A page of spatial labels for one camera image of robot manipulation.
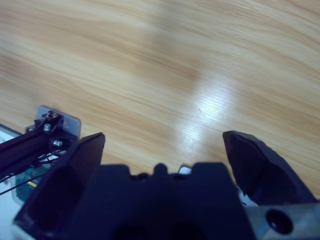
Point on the green circuit board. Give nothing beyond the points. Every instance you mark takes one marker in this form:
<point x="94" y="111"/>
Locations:
<point x="23" y="185"/>

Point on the dark brown camera post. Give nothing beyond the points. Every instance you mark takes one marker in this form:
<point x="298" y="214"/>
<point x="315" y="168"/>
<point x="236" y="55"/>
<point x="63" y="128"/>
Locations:
<point x="20" y="147"/>

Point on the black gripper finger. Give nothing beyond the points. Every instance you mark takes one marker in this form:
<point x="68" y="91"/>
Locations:
<point x="265" y="175"/>
<point x="57" y="195"/>

